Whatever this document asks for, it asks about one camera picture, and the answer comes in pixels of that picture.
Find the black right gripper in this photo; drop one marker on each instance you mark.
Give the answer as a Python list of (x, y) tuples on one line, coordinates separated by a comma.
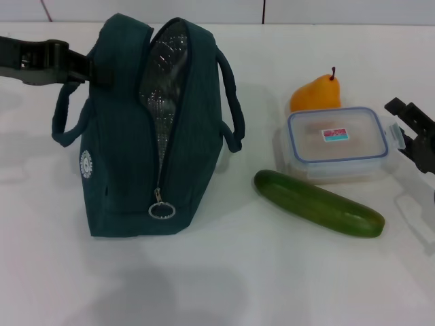
[(430, 153)]

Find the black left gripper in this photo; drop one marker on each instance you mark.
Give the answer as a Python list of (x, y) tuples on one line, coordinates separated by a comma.
[(37, 61)]

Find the clear blue-rimmed plastic food container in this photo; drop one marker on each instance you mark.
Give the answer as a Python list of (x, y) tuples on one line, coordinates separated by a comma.
[(336, 149)]

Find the dark teal insulated lunch bag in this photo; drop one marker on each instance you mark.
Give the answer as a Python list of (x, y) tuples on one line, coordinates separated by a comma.
[(119, 153)]

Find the yellow orange pear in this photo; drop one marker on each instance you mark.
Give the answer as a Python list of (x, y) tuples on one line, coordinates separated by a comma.
[(316, 95)]

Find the green cucumber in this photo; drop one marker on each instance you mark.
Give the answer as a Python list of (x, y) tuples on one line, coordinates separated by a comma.
[(306, 200)]

